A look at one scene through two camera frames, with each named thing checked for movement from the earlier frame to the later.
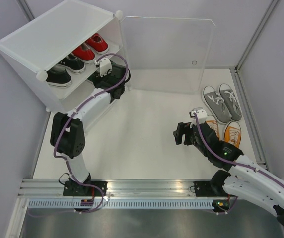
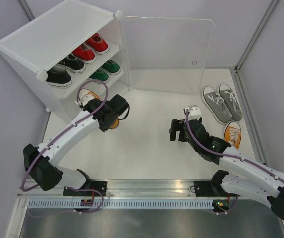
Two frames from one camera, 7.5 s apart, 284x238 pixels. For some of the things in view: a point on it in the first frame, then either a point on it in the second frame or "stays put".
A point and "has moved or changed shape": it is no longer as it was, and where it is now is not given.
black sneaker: [57, 76] stays put
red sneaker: [84, 53] stays put
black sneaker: [72, 64] stays put
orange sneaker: [214, 125] -> [116, 123]
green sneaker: [99, 82] has moved or changed shape
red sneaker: [98, 44] stays put
